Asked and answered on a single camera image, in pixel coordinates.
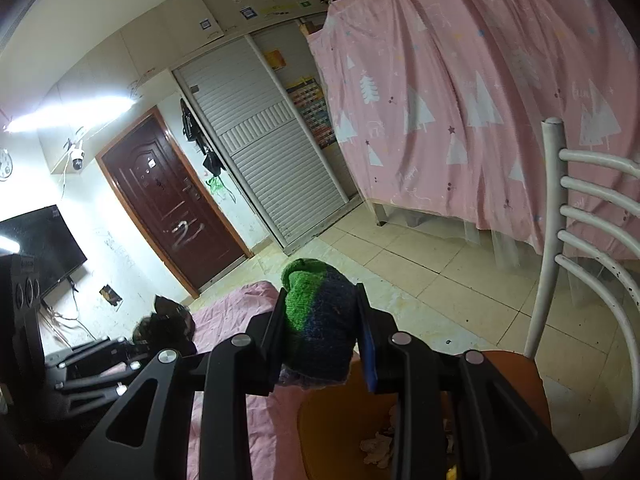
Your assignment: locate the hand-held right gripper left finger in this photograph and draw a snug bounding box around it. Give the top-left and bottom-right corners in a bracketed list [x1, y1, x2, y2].
[60, 287, 290, 480]

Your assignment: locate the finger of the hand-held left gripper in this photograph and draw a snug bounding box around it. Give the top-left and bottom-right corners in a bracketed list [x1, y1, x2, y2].
[45, 337, 147, 372]
[50, 359, 152, 419]

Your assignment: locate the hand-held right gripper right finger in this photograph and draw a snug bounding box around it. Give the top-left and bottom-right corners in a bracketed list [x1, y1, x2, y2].
[354, 283, 583, 480]

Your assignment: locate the green and navy knitted sock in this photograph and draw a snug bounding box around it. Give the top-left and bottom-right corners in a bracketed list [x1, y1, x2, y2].
[278, 257, 359, 388]

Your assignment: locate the orange plastic bin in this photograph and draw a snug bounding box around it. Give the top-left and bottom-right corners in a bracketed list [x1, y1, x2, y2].
[297, 360, 458, 480]

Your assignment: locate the dark cloth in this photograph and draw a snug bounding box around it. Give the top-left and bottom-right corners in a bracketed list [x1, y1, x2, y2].
[132, 295, 199, 359]

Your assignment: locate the pink bedsheet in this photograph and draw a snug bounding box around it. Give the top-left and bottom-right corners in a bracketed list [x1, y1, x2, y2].
[185, 280, 362, 480]

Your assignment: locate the white crumpled paper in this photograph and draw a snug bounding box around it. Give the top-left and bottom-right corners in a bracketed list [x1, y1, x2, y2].
[359, 430, 401, 467]

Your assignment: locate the black flat television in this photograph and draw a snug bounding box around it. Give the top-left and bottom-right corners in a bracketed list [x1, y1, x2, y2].
[0, 204, 89, 302]

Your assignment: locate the dark red door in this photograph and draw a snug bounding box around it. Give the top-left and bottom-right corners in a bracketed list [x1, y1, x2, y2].
[97, 105, 254, 297]

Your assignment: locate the white sheer bed netting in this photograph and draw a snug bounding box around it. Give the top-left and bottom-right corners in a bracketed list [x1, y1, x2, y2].
[462, 217, 626, 311]

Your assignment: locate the grey sliding wardrobe door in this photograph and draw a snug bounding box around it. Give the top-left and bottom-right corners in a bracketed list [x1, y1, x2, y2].
[172, 35, 349, 255]

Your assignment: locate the fluorescent tube light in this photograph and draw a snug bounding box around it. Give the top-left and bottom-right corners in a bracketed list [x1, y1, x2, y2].
[4, 92, 137, 132]

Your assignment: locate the white metal chair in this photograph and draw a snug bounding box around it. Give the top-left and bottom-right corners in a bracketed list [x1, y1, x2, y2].
[470, 117, 640, 472]

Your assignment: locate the pink tree-print curtain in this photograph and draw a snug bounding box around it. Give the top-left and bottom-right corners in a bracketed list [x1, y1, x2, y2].
[305, 0, 640, 262]

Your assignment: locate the dangling wall cable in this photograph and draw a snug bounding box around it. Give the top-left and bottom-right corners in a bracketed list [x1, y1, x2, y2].
[42, 276, 103, 343]

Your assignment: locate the white security camera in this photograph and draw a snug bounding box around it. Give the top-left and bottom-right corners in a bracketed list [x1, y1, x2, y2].
[64, 140, 86, 173]

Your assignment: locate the colourful grid wall chart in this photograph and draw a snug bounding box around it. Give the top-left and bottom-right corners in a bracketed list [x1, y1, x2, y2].
[285, 75, 335, 149]

